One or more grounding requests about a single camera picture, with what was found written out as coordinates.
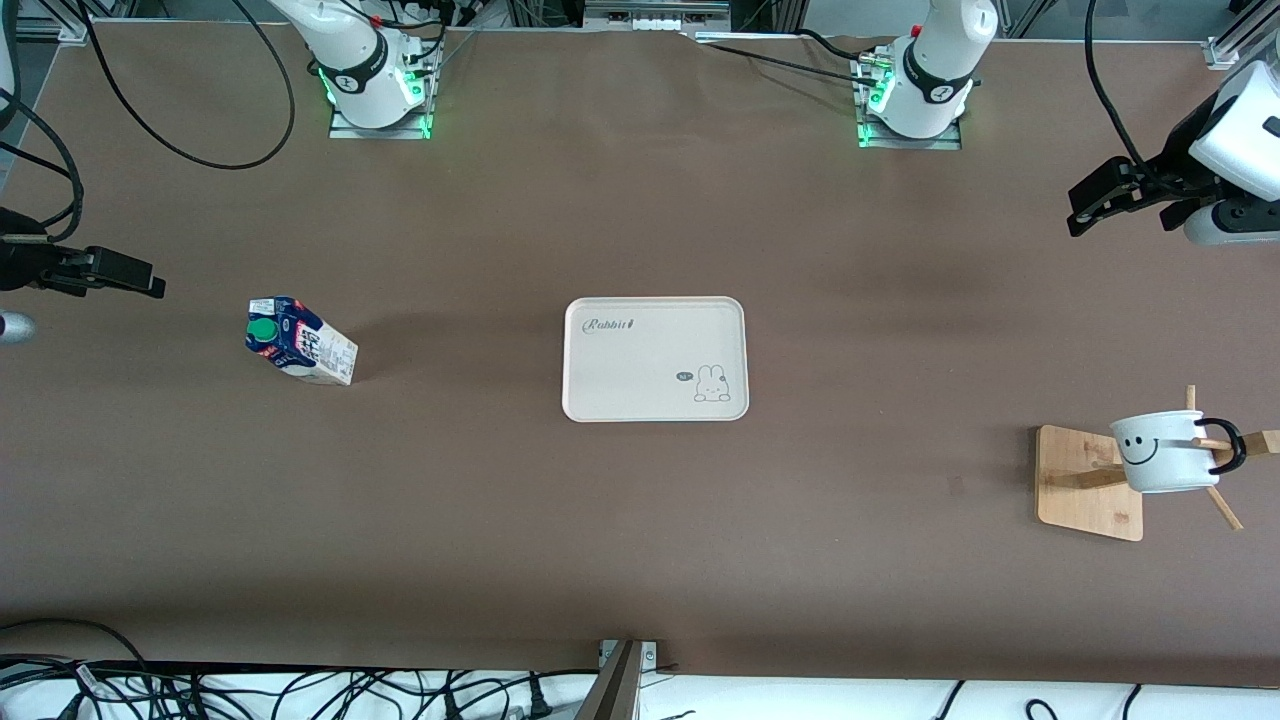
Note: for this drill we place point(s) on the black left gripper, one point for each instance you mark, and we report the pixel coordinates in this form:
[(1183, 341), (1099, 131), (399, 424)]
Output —
[(1178, 172)]

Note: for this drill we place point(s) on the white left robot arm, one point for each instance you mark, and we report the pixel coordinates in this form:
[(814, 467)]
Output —
[(930, 80)]

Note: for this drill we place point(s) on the aluminium frame corner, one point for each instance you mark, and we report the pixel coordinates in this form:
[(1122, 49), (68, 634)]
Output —
[(60, 25), (1240, 35)]

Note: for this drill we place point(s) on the white smiley face cup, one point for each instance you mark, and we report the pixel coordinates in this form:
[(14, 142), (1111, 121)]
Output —
[(1165, 455)]

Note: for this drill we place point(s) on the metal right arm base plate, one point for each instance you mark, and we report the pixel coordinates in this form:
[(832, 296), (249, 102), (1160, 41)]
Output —
[(345, 128)]

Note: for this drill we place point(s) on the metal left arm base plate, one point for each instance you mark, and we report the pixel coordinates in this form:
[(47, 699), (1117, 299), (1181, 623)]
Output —
[(950, 138)]

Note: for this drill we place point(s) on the aluminium profile post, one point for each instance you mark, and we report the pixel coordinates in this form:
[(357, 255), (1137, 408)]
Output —
[(615, 690)]

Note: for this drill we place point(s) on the cream rabbit print tray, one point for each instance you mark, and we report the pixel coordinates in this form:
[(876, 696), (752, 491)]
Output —
[(655, 360)]

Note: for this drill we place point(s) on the blue white milk carton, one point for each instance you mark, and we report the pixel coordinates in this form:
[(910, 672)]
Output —
[(300, 345)]

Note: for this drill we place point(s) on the grey power strip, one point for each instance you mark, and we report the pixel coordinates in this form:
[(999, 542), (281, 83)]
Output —
[(655, 12)]

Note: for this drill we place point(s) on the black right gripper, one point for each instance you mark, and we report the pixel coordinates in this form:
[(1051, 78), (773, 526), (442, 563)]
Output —
[(22, 266)]

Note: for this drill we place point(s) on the wooden cup stand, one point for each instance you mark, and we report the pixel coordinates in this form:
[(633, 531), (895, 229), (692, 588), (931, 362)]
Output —
[(1090, 485)]

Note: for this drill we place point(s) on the white bottom board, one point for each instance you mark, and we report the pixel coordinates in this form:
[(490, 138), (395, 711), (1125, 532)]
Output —
[(850, 700)]

